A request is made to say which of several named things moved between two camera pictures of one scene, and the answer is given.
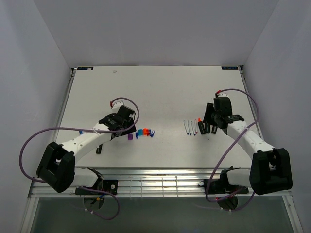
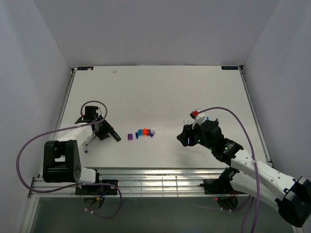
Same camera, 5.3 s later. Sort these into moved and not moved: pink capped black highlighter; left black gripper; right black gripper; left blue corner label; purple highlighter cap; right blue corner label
Moved: pink capped black highlighter; right black gripper; left black gripper
Not moved: purple highlighter cap; left blue corner label; right blue corner label
